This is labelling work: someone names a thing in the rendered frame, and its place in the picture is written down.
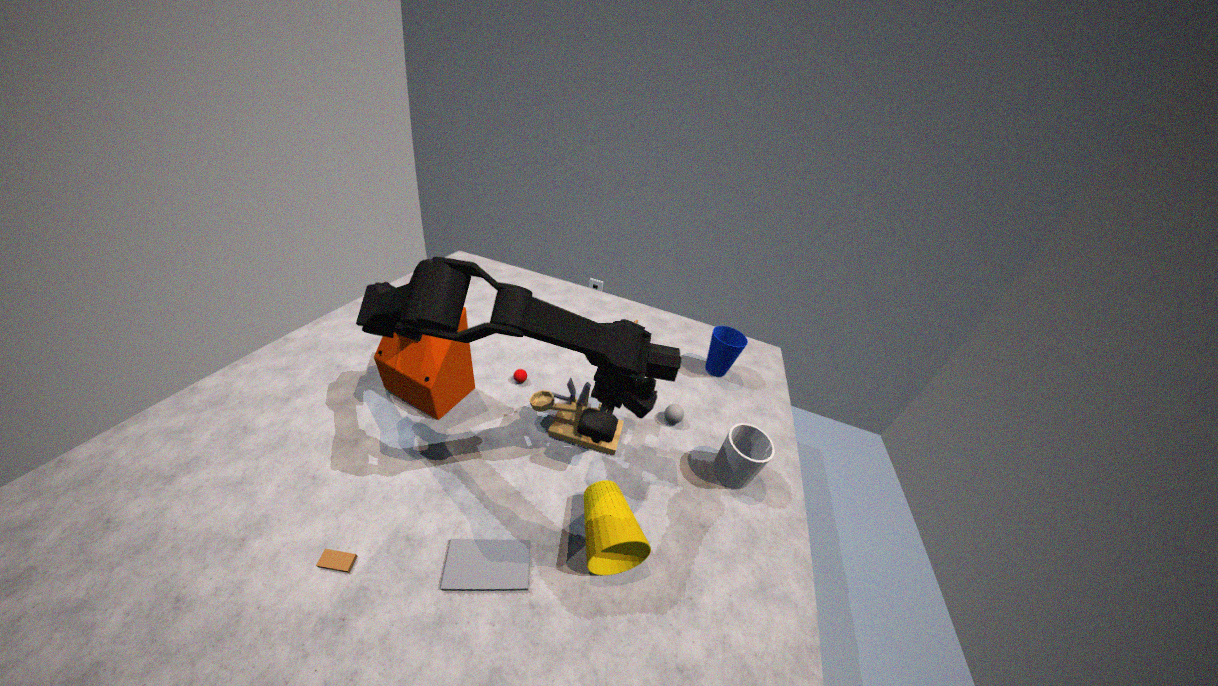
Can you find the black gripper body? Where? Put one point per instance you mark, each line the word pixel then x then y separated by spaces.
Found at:
pixel 601 425

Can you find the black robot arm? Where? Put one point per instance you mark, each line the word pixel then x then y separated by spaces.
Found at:
pixel 433 301

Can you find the blue plastic cup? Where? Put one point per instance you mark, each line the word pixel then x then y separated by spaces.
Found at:
pixel 725 347

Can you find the white cup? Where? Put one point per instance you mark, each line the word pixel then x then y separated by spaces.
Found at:
pixel 743 454

